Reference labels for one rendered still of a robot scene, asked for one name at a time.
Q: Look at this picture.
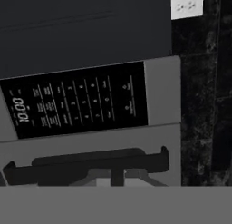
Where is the grey microwave oven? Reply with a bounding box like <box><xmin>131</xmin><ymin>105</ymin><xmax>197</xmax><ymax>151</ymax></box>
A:
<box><xmin>0</xmin><ymin>54</ymin><xmax>182</xmax><ymax>187</ymax></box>

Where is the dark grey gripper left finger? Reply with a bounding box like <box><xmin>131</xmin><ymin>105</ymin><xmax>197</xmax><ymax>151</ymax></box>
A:
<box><xmin>70</xmin><ymin>168</ymin><xmax>119</xmax><ymax>187</ymax></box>

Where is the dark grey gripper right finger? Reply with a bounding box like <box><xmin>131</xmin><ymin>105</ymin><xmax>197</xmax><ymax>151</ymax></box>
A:
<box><xmin>117</xmin><ymin>168</ymin><xmax>169</xmax><ymax>187</ymax></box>

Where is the dark cupboard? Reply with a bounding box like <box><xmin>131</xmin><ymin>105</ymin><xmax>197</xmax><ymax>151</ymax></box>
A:
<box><xmin>0</xmin><ymin>0</ymin><xmax>173</xmax><ymax>80</ymax></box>

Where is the white wall socket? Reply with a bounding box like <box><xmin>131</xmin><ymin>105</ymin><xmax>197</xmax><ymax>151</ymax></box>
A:
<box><xmin>170</xmin><ymin>0</ymin><xmax>205</xmax><ymax>21</ymax></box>

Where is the grey microwave door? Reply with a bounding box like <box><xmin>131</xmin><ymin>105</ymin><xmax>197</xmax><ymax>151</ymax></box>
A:
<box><xmin>0</xmin><ymin>122</ymin><xmax>182</xmax><ymax>187</ymax></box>

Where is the microwave start button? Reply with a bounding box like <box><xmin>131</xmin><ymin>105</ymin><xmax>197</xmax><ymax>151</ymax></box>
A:
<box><xmin>121</xmin><ymin>81</ymin><xmax>133</xmax><ymax>93</ymax></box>

